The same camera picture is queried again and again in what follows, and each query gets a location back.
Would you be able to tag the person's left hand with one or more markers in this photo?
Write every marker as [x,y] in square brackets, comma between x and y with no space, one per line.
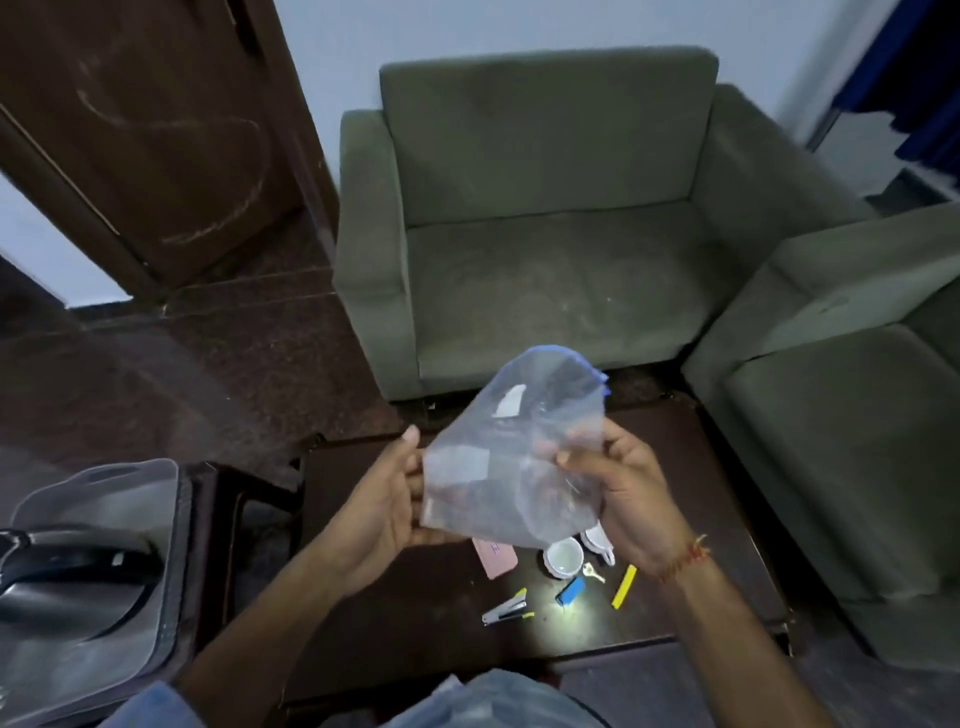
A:
[367,525]

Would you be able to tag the person's right hand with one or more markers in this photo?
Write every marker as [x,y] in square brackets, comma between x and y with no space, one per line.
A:
[641,510]

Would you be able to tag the white ceramic cup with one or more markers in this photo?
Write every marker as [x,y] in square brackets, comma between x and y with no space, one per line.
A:
[598,544]
[564,559]

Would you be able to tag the yellow plastic stick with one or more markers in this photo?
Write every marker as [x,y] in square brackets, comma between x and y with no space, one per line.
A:
[624,586]

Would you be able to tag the small silver key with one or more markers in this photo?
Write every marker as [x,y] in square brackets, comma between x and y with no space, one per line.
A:
[592,573]

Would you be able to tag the blue small lighter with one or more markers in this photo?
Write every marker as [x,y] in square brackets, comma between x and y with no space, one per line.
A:
[570,591]

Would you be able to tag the pink case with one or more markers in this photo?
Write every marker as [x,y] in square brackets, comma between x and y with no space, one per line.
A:
[495,561]

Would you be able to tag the clear zip bag blue seal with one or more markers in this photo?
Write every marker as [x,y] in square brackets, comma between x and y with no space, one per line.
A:
[510,465]

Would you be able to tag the silver stapler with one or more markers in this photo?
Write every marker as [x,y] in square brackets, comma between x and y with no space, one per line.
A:
[506,609]

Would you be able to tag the clear plastic tray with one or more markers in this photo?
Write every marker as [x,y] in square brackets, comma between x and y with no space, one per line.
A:
[97,495]

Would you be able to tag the person's right forearm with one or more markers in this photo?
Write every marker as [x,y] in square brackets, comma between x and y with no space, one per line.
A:
[735,652]

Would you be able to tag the person's left forearm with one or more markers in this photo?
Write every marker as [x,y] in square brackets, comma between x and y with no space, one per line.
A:
[270,630]

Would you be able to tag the dark wooden coffee table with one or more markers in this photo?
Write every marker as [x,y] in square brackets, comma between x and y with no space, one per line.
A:
[420,637]

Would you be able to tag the dark wooden stool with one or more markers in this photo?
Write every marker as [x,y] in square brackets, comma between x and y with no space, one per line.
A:
[217,540]

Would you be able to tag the green fabric armchair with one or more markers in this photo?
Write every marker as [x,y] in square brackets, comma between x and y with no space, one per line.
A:
[847,450]

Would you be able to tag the blue checked shirt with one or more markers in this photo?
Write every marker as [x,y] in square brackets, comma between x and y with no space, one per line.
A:
[495,705]

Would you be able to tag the wide green fabric sofa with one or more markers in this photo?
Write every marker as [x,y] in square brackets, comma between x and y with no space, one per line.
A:
[547,285]

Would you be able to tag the blue curtain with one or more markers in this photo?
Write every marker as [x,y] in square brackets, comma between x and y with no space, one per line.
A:
[915,67]

